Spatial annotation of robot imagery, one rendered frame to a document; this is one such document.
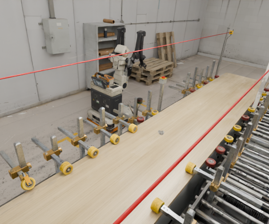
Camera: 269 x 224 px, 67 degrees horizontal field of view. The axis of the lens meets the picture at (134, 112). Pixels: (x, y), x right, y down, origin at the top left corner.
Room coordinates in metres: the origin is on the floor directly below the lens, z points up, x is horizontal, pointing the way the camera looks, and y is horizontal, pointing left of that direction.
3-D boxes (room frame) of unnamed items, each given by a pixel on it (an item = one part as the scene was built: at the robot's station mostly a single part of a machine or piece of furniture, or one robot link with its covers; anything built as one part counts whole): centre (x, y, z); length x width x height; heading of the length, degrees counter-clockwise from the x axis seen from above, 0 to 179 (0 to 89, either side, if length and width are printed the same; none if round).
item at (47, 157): (1.24, 0.62, 0.95); 0.14 x 0.06 x 0.05; 142
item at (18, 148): (1.06, 0.76, 0.93); 0.04 x 0.04 x 0.48; 52
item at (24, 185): (0.94, 0.67, 0.93); 0.09 x 0.08 x 0.09; 52
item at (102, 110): (1.65, 0.30, 0.93); 0.04 x 0.04 x 0.48; 52
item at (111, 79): (3.16, 0.49, 0.87); 0.23 x 0.15 x 0.11; 51
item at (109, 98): (3.18, 0.47, 0.59); 0.55 x 0.34 x 0.83; 51
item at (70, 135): (1.45, 0.50, 0.95); 0.50 x 0.04 x 0.04; 52
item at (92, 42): (4.91, 0.78, 0.78); 0.90 x 0.45 x 1.55; 142
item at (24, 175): (0.95, 0.69, 0.95); 0.10 x 0.04 x 0.10; 52
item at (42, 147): (1.25, 0.66, 0.95); 0.50 x 0.04 x 0.04; 52
